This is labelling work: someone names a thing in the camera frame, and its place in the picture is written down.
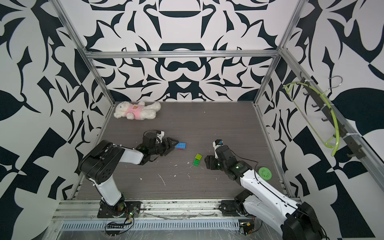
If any blue lego brick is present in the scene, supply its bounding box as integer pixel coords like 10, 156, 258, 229
175, 143, 186, 149

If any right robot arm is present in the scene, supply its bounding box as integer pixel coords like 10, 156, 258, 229
205, 140, 328, 240

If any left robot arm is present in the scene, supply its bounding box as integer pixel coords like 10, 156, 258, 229
78, 130, 179, 211

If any white teddy bear pink shirt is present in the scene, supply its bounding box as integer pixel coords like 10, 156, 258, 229
114, 102, 161, 120

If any black connector box right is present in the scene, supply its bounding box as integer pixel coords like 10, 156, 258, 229
239, 222, 255, 236

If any black connector box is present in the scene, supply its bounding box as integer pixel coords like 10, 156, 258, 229
239, 222, 255, 236
104, 222, 126, 234

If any black connector box left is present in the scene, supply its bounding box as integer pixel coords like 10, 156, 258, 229
104, 222, 126, 234

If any green plastic hanger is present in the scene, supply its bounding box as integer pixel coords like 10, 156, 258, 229
283, 81, 342, 157

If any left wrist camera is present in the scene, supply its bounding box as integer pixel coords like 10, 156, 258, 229
156, 131, 165, 144

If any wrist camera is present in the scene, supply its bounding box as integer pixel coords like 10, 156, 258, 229
156, 131, 165, 144
213, 139, 223, 159

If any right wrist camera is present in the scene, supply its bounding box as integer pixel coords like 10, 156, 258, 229
213, 139, 223, 159

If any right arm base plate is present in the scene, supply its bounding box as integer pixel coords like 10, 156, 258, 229
218, 200, 248, 216

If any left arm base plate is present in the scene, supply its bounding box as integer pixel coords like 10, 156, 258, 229
97, 200, 142, 219

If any black wall hook rack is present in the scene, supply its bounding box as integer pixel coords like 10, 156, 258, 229
298, 73, 367, 160

